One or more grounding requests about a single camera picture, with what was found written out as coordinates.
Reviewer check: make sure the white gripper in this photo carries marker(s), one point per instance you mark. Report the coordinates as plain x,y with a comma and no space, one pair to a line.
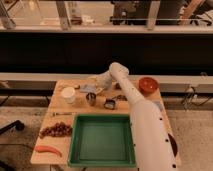
104,80

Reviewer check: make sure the red bowl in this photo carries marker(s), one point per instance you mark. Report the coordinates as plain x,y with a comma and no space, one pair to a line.
148,85

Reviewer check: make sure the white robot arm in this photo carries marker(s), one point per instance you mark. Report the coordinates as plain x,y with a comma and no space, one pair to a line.
153,150

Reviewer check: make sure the blue sponge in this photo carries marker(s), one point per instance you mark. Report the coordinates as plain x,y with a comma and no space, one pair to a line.
159,105

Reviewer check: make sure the dark brown object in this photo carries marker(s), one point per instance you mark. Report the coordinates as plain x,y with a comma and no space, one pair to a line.
117,86

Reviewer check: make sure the small metal cup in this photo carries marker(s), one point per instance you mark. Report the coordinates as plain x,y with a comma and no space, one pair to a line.
91,98

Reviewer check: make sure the white plastic cup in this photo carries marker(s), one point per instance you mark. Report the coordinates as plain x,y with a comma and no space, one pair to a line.
68,94

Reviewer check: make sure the green plastic tray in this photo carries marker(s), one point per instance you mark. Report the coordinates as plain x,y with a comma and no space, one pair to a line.
101,140

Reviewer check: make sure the metal fork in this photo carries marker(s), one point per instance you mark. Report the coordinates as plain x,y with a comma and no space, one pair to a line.
61,114

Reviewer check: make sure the bunch of red grapes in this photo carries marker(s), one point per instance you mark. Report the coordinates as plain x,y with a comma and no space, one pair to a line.
59,129

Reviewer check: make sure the orange carrot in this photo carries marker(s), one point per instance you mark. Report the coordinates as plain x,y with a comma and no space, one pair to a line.
42,149

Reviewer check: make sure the black office chair base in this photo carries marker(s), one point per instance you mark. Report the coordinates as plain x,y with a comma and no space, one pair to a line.
18,125

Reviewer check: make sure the black handled tool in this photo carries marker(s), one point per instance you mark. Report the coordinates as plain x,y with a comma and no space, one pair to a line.
120,97

